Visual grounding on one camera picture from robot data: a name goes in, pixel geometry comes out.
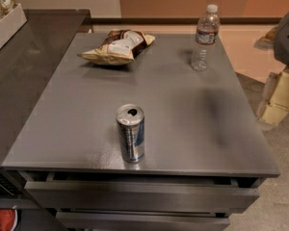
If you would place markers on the silver blue energy drink can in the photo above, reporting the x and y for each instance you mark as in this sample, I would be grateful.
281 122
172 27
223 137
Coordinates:
130 120

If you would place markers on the red object under counter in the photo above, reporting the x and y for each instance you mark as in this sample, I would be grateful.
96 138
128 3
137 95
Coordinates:
8 219

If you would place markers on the lower steel drawer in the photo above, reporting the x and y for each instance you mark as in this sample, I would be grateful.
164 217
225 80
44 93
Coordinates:
133 222

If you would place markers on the upper steel drawer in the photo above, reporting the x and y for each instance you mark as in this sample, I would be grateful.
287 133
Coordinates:
142 193

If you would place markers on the steel drawer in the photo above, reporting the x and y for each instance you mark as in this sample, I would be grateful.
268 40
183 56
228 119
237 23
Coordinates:
142 193
133 222

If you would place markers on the white snack box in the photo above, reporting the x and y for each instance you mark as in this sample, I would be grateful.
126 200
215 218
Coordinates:
11 24

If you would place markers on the clear plastic water bottle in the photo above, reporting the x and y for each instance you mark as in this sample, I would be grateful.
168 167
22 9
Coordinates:
208 27

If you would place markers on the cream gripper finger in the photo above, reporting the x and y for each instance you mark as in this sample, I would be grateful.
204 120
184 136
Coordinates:
274 106

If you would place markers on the brown white chip bag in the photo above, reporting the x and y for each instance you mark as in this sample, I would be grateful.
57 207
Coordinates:
120 47

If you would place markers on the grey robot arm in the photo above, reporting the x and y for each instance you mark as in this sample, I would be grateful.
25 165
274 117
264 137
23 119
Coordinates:
277 39

